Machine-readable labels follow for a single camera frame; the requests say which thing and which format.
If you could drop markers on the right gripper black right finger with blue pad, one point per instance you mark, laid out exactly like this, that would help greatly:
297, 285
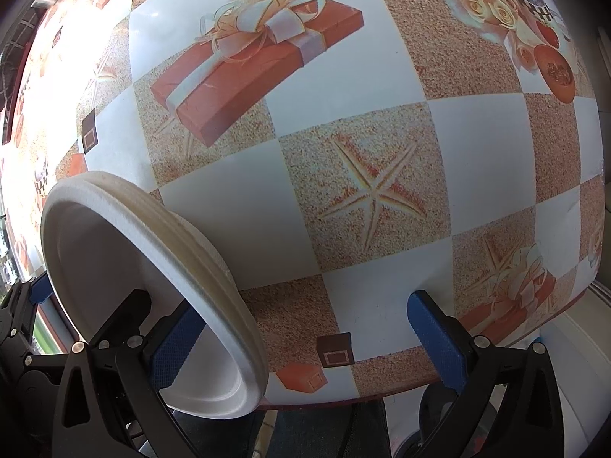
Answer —
529, 422

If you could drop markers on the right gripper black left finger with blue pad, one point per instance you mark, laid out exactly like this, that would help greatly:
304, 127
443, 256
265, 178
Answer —
105, 389

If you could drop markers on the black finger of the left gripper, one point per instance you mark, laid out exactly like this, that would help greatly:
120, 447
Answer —
119, 314
18, 314

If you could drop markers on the green square plastic plate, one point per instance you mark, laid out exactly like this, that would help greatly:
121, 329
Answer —
43, 339

